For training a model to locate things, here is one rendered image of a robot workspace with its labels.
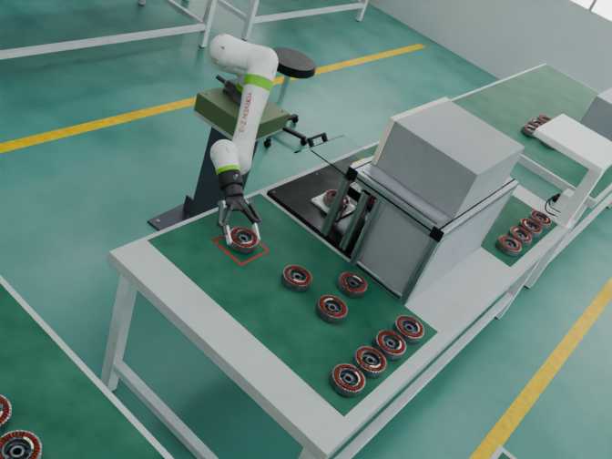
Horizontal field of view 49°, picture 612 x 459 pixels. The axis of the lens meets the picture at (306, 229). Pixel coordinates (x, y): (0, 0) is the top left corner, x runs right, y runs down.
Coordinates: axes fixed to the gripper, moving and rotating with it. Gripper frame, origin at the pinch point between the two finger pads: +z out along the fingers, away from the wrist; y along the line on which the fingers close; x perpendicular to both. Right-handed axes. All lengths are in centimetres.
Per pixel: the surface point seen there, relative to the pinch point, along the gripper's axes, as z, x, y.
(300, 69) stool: -143, 111, 125
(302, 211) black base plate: -11.4, 8.6, 34.2
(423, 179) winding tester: -3, -44, 55
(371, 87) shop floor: -185, 201, 258
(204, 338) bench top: 37, -18, -30
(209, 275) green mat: 13.8, -4.2, -18.1
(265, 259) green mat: 9.5, -1.5, 6.5
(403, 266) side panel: 24, -26, 50
